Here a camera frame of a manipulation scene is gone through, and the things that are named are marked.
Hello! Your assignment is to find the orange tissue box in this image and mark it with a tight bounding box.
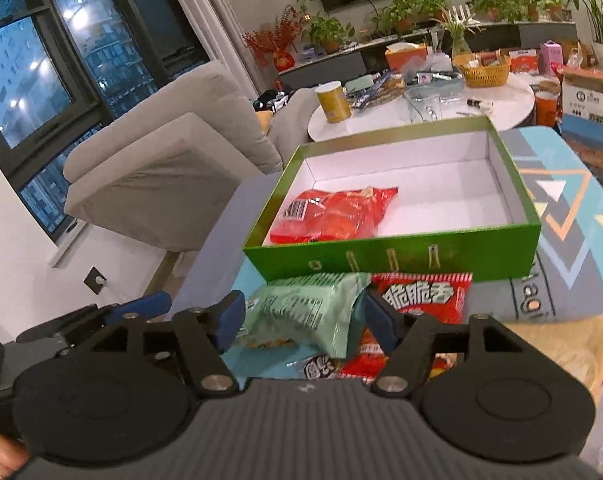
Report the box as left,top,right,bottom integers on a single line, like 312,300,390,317
385,41,428,70

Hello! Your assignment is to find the brown nut snack bag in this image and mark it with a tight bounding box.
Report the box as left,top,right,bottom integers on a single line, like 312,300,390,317
301,353,344,380

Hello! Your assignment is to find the red flower arrangement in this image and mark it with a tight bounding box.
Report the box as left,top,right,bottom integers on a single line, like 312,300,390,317
242,4,305,73

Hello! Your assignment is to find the window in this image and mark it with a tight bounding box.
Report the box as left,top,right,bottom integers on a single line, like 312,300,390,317
0,0,208,238

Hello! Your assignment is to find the grey sofa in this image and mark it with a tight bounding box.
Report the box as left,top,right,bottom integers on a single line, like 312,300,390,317
64,61,319,252

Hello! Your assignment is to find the glass cup with spoon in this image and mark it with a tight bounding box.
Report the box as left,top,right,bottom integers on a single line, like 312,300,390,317
405,86,443,124

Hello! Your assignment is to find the rice cracker pack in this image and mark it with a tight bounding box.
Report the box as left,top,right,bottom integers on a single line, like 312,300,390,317
339,328,457,384

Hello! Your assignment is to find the blue grey tray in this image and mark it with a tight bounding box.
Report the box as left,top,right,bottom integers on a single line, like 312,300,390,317
402,70,466,100

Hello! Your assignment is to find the orange cup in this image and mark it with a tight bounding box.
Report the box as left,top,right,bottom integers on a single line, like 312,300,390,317
535,90,559,128

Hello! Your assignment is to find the white blue carton box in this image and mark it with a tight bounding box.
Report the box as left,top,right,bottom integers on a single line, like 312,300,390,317
561,66,603,169

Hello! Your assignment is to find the tv cabinet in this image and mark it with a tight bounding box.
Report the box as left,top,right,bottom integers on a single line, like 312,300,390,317
278,22,578,90

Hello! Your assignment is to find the yellow canister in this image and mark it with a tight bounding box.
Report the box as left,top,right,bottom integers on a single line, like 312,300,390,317
315,80,351,124

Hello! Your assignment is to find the clear bag bread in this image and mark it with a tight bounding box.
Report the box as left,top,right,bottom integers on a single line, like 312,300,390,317
505,314,603,403

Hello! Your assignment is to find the yellow woven basket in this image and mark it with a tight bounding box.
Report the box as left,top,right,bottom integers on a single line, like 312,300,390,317
452,50,511,89

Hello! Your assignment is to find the red round-cake snack bag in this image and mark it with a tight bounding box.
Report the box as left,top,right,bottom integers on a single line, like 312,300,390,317
269,186,399,245

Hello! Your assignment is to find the pink box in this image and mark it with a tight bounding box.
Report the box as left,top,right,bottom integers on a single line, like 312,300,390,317
538,40,564,75

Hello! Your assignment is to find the person's left hand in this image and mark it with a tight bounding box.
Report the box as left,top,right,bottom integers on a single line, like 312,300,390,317
0,436,29,479

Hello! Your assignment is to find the white curtain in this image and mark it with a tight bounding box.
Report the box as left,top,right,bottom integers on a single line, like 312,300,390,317
178,0,268,98

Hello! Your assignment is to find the green snack bag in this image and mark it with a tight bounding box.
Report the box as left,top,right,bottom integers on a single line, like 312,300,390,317
236,272,372,359

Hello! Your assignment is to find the green gift box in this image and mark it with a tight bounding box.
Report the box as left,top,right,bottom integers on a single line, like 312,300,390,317
244,116,541,282

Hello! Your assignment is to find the white round coffee table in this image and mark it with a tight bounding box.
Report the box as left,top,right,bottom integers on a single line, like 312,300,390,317
308,74,536,142

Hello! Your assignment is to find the red crispy noodle snack bag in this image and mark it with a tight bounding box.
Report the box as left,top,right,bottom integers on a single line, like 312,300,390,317
372,273,473,324

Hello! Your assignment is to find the blue patterned table mat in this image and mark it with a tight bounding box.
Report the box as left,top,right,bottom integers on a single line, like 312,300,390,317
221,124,603,476

